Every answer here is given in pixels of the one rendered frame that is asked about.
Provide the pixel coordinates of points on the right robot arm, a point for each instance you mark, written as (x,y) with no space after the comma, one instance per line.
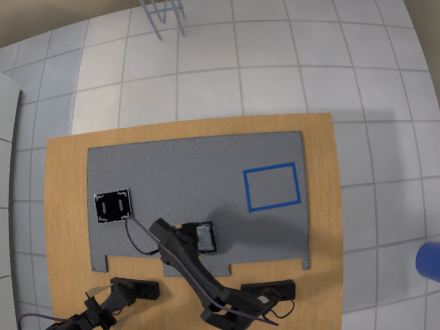
(208,289)

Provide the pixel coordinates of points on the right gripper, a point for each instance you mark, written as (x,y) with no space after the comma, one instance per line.
(189,230)

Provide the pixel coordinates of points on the blue tape outline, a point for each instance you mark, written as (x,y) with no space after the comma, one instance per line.
(250,209)

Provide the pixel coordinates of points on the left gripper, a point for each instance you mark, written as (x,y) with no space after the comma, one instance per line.
(107,319)

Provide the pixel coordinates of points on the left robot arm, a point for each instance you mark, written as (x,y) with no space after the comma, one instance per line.
(121,297)

